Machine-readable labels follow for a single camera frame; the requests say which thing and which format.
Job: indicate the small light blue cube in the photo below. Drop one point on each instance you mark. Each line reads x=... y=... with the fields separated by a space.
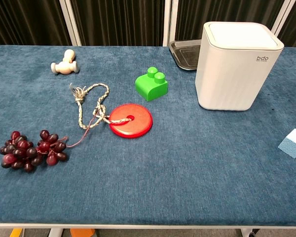
x=292 y=145

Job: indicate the white open-lid bin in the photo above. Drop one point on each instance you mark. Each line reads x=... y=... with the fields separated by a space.
x=236 y=74

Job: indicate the red disc with hole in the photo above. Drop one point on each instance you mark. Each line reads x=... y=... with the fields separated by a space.
x=138 y=126

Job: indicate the green two-stud toy block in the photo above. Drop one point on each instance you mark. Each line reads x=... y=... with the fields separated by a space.
x=148 y=86

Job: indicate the blue tablecloth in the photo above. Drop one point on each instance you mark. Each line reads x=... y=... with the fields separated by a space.
x=187 y=172

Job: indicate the stainless steel tray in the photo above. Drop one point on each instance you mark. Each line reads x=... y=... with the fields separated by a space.
x=185 y=54

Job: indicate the beige wooden tap toy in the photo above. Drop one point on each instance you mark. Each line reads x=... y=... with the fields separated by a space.
x=64 y=67

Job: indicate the dark red grape bunch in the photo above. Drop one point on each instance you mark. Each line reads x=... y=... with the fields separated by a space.
x=22 y=148

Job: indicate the orange floor object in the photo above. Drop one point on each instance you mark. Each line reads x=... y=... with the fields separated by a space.
x=81 y=233

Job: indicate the white table leg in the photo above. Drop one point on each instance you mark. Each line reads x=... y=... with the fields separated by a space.
x=246 y=233
x=55 y=233

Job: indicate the white divider frame post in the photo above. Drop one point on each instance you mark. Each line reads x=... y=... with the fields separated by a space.
x=283 y=17
x=169 y=19
x=70 y=24

